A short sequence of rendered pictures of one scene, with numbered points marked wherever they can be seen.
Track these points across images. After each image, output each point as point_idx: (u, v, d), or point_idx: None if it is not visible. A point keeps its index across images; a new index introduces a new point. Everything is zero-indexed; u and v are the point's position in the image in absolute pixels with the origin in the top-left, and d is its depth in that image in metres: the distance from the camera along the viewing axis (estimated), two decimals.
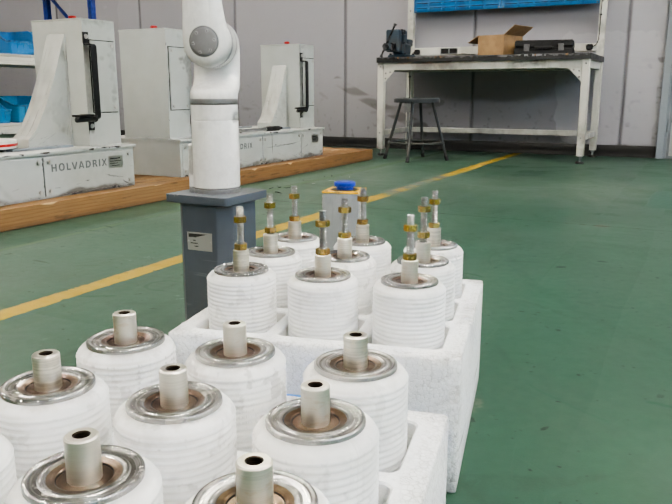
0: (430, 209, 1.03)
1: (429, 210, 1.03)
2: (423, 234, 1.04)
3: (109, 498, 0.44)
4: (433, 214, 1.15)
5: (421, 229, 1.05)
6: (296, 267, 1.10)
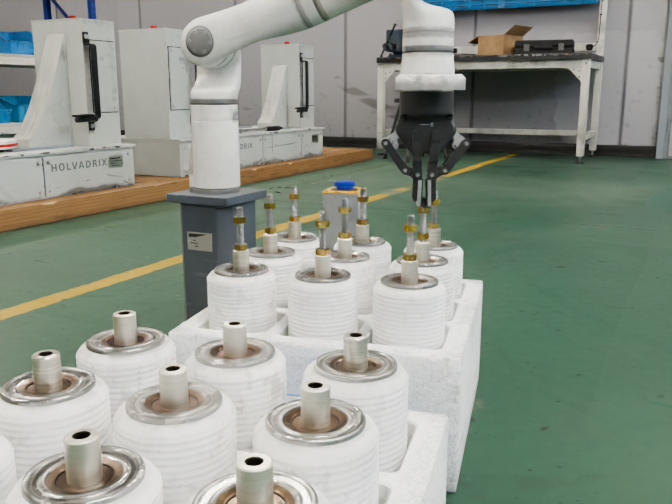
0: (417, 210, 1.04)
1: (417, 211, 1.04)
2: (417, 233, 1.05)
3: (109, 499, 0.44)
4: (433, 214, 1.15)
5: (426, 231, 1.05)
6: (296, 267, 1.10)
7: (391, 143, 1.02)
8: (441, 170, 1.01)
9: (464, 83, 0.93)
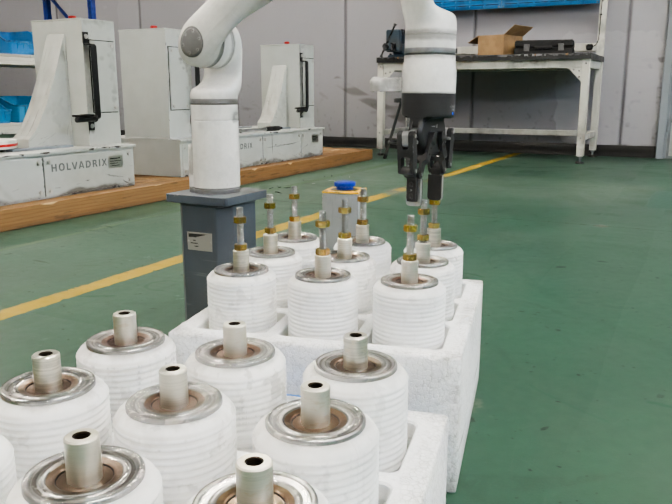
0: (429, 211, 1.03)
1: (428, 213, 1.03)
2: (421, 236, 1.04)
3: (109, 499, 0.44)
4: (433, 214, 1.15)
5: (421, 231, 1.05)
6: (296, 267, 1.10)
7: None
8: (401, 171, 0.99)
9: (370, 85, 1.00)
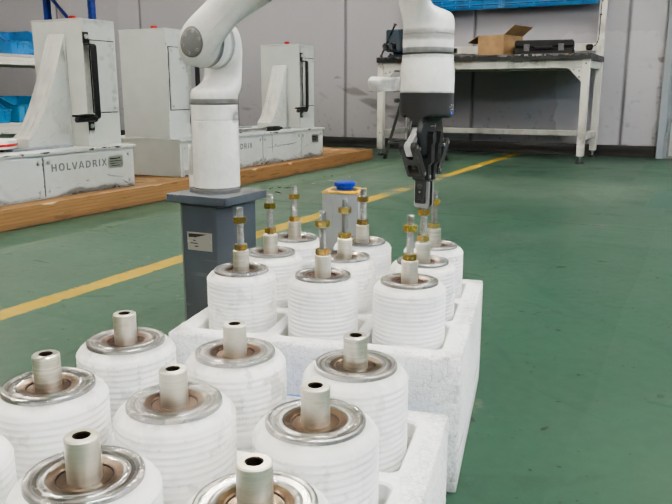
0: (424, 210, 1.05)
1: (426, 212, 1.05)
2: (429, 236, 1.05)
3: (109, 499, 0.44)
4: (433, 214, 1.15)
5: (421, 233, 1.04)
6: (296, 267, 1.10)
7: None
8: (410, 171, 1.01)
9: (368, 85, 1.00)
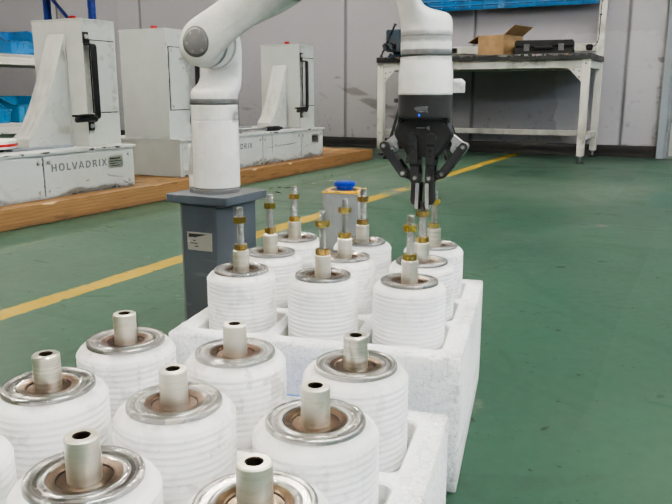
0: (418, 214, 1.03)
1: (417, 215, 1.03)
2: (416, 237, 1.05)
3: (109, 499, 0.44)
4: (433, 214, 1.15)
5: (425, 234, 1.05)
6: (296, 267, 1.10)
7: (458, 147, 1.01)
8: (409, 171, 1.04)
9: None
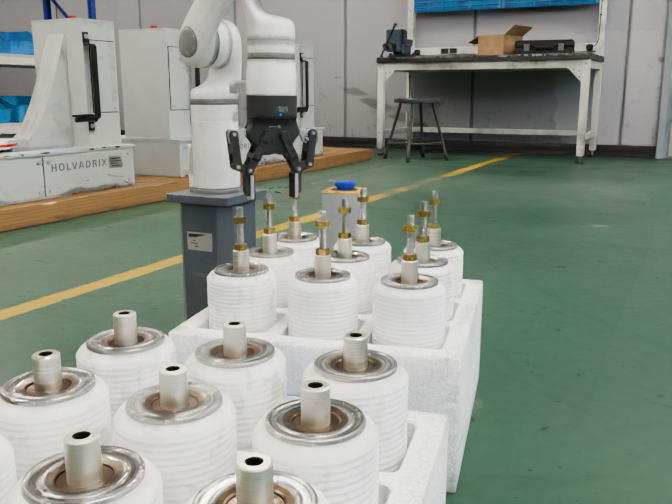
0: (425, 212, 1.05)
1: (426, 213, 1.05)
2: (429, 237, 1.05)
3: (109, 499, 0.44)
4: (433, 214, 1.15)
5: (420, 234, 1.05)
6: (293, 268, 1.09)
7: (305, 135, 1.11)
8: None
9: (229, 87, 1.11)
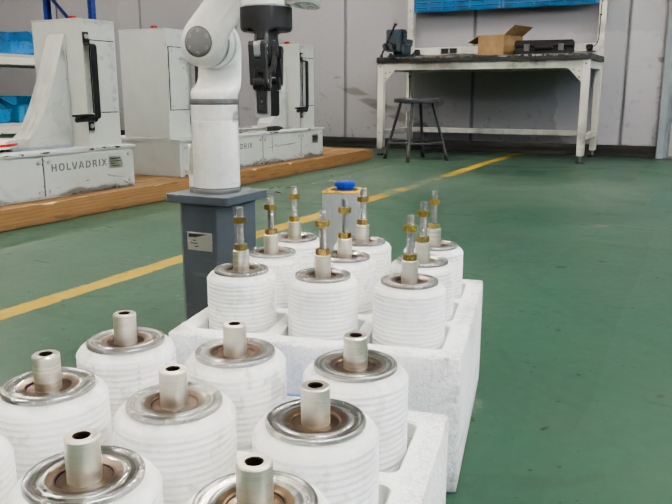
0: (425, 212, 1.05)
1: (426, 213, 1.05)
2: (429, 237, 1.05)
3: (109, 499, 0.44)
4: (433, 214, 1.15)
5: (420, 234, 1.05)
6: None
7: (261, 49, 1.00)
8: (282, 83, 1.11)
9: None
